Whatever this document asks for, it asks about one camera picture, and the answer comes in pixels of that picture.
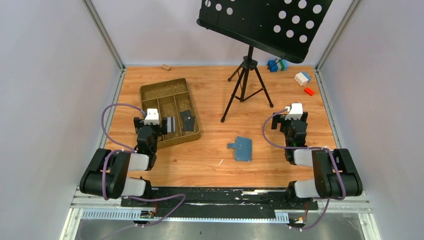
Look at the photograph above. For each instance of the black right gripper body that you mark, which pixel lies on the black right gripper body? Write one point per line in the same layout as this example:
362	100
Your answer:
278	121

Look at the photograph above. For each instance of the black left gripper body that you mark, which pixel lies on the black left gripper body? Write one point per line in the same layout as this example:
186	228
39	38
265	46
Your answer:
162	124

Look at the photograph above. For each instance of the silver credit card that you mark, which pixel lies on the silver credit card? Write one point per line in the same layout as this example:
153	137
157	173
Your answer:
171	124

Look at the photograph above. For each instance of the blue leather card holder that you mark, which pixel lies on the blue leather card holder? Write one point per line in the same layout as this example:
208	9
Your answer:
242	149

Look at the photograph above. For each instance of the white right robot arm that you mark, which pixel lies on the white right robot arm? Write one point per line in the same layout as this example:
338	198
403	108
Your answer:
335	175

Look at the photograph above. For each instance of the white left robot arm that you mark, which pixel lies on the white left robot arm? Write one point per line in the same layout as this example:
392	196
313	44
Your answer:
107	172

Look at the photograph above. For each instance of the black credit card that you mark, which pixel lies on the black credit card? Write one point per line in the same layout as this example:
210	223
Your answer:
188	121

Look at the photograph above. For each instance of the woven compartment tray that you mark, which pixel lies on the woven compartment tray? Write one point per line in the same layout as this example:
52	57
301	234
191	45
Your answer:
170	98

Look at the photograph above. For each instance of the red toy block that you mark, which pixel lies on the red toy block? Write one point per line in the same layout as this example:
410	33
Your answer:
309	91

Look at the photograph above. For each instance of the white blue toy block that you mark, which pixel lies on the white blue toy block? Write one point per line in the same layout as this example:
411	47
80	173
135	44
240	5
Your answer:
302	78

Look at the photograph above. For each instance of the small wooden block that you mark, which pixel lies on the small wooden block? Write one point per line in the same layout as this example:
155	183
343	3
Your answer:
166	67

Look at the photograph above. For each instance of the blue green toy block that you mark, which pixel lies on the blue green toy block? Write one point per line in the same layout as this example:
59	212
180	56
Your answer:
277	65

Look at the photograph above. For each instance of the black music stand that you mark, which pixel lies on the black music stand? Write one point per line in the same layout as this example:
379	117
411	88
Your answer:
282	28

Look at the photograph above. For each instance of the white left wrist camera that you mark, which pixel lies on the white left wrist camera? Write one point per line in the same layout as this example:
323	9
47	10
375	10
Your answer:
152	117

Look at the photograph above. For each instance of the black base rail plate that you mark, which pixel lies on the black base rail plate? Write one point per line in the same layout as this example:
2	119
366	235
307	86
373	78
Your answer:
223	202

